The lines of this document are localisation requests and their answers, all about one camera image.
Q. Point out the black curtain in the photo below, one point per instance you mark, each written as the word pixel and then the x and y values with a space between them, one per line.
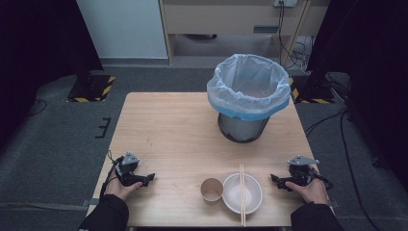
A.
pixel 38 48
pixel 369 57

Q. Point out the light wooden cabinet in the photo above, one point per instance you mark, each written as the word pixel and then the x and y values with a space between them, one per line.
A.
pixel 221 19

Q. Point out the metal mesh trash bin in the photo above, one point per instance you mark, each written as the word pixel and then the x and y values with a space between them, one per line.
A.
pixel 240 130

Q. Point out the white wall socket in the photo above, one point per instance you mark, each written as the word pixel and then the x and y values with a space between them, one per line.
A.
pixel 285 2

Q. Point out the grey tape strip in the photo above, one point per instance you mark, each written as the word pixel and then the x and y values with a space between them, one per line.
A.
pixel 334 203
pixel 91 202

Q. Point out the person's right hand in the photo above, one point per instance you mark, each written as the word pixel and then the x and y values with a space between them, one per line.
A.
pixel 312 192

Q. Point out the wooden chopstick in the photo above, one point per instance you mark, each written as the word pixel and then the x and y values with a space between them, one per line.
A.
pixel 241 192

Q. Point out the person's left hand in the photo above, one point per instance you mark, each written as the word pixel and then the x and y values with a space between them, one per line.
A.
pixel 118 190

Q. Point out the black striped stand base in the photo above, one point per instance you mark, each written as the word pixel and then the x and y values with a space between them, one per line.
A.
pixel 93 88
pixel 316 93

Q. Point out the white disposable bowl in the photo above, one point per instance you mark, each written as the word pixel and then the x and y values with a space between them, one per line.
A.
pixel 232 194

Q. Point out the brown paper cup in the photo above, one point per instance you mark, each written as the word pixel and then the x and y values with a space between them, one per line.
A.
pixel 207 189

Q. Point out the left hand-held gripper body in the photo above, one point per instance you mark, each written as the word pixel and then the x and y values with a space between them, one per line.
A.
pixel 126 170

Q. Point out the white panel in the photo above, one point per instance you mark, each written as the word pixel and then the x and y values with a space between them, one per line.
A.
pixel 122 29

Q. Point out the translucent blue bin liner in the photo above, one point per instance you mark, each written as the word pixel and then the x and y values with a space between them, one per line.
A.
pixel 248 80

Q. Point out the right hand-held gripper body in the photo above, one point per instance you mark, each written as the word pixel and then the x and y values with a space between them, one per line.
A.
pixel 300 174

